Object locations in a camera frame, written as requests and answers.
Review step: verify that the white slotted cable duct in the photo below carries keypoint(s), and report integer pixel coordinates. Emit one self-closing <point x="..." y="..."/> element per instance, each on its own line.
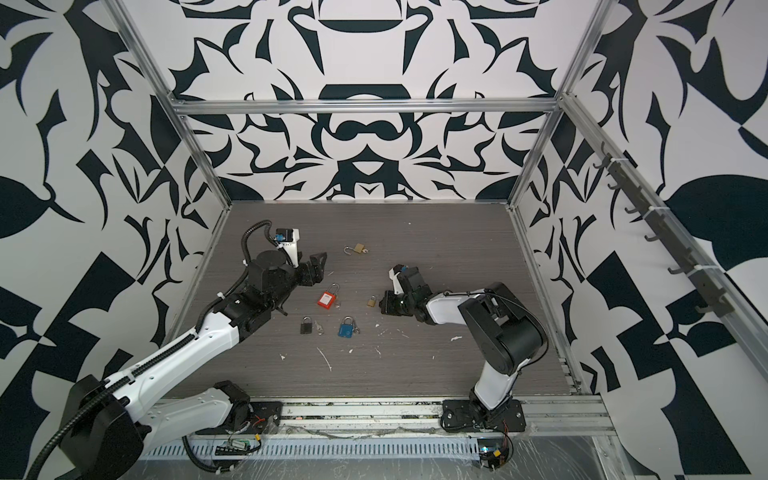
<point x="459" y="448"/>

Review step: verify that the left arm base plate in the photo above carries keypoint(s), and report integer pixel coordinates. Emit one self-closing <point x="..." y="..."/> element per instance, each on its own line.
<point x="261" y="417"/>

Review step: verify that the circuit board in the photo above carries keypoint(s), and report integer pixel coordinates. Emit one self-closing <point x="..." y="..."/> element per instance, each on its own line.
<point x="239" y="447"/>
<point x="494" y="453"/>

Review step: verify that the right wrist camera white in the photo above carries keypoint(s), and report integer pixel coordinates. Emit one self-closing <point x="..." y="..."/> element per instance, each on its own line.
<point x="393" y="275"/>

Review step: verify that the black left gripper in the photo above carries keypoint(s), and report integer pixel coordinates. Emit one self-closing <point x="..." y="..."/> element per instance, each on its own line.
<point x="315" y="270"/>

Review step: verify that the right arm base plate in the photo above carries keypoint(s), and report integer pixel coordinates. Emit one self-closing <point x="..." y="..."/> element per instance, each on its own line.
<point x="471" y="416"/>

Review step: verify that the blue padlock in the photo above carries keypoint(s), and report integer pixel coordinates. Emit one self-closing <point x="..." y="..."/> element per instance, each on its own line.
<point x="348" y="327"/>

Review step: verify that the right circuit board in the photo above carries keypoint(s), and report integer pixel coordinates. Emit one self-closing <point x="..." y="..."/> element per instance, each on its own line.
<point x="494" y="453"/>

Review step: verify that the red safety padlock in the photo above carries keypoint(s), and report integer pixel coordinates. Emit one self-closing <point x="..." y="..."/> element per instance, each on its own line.
<point x="329" y="296"/>

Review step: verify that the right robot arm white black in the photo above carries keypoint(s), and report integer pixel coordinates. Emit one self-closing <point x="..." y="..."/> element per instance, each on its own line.
<point x="510" y="338"/>

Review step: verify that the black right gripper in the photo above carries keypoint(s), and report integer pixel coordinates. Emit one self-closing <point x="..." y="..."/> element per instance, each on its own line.
<point x="388" y="309"/>

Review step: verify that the black coat hook rail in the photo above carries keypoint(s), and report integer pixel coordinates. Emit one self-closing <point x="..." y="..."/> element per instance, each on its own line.
<point x="690" y="260"/>

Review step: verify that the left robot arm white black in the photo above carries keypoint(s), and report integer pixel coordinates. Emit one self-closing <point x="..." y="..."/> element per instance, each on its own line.
<point x="110" y="424"/>

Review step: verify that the small black padlock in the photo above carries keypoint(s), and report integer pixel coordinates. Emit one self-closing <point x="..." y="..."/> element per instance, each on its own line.
<point x="306" y="325"/>

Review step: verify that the left circuit board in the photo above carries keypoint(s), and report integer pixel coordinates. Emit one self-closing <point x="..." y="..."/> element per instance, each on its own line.
<point x="239" y="447"/>

